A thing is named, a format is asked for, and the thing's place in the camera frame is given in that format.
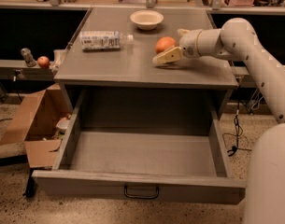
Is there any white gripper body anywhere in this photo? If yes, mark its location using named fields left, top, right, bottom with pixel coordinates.
left=179, top=29, right=202, bottom=58

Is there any grey cabinet counter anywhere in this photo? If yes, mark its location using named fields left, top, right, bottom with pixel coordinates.
left=54, top=6, right=237, bottom=93

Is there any black drawer handle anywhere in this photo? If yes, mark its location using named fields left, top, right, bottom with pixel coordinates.
left=123, top=186, right=160, bottom=200

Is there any orange fruit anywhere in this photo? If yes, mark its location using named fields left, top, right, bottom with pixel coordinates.
left=155, top=36, right=177, bottom=54

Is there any brown cardboard box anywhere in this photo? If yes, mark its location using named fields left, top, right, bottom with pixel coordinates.
left=0, top=84, right=72, bottom=169

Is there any white bowl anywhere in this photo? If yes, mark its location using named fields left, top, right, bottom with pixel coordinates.
left=130, top=10, right=164, bottom=31

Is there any grey side shelf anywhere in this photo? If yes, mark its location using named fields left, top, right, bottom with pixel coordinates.
left=0, top=49, right=67, bottom=81

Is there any black floor cable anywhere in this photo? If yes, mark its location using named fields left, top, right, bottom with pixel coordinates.
left=221, top=109, right=252, bottom=158

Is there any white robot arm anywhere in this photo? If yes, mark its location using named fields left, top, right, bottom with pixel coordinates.
left=153, top=18, right=285, bottom=224

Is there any clear plastic water bottle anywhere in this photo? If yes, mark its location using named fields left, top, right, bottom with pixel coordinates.
left=79, top=31, right=134, bottom=51

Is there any small red apple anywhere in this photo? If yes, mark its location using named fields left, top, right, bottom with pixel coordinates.
left=37, top=56, right=50, bottom=68

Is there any grey open drawer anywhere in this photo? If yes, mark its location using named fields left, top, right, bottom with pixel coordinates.
left=33, top=87, right=245, bottom=204

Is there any small grey figurine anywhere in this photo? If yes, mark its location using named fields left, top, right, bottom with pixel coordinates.
left=21, top=48, right=36, bottom=67

